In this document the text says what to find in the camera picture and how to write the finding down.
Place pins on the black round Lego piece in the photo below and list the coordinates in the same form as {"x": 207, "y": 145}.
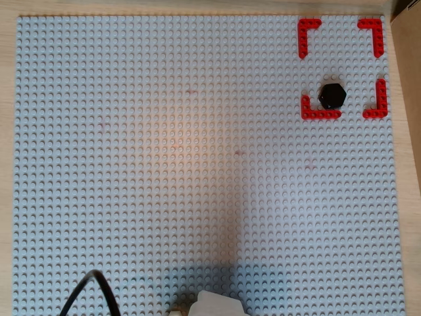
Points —
{"x": 332, "y": 96}

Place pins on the grey Lego baseplate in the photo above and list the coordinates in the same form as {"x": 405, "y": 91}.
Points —
{"x": 164, "y": 164}

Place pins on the red L-shaped Lego bracket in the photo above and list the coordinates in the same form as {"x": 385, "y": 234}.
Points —
{"x": 304, "y": 36}
{"x": 320, "y": 114}
{"x": 381, "y": 98}
{"x": 378, "y": 36}

